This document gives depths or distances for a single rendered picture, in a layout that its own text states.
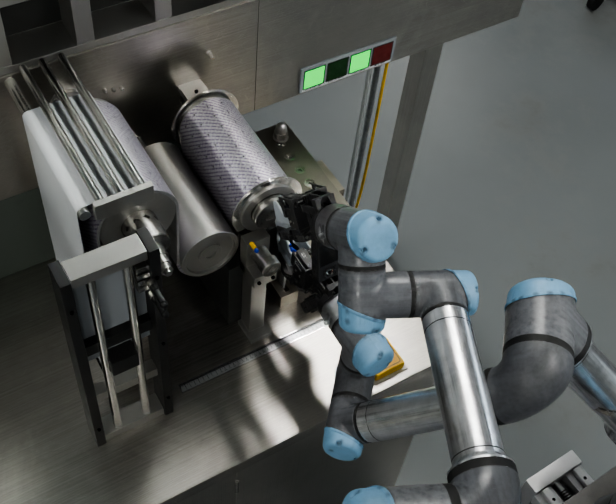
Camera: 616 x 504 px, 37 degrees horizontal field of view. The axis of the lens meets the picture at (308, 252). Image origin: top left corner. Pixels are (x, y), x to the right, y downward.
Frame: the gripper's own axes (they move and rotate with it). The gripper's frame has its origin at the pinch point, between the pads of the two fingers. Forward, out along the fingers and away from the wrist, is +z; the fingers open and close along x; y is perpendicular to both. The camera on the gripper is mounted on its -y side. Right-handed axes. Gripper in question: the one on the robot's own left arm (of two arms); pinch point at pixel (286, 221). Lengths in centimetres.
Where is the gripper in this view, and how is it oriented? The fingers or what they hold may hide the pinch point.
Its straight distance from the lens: 171.6
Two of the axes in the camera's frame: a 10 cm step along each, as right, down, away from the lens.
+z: -4.4, -1.6, 8.8
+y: -2.7, -9.2, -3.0
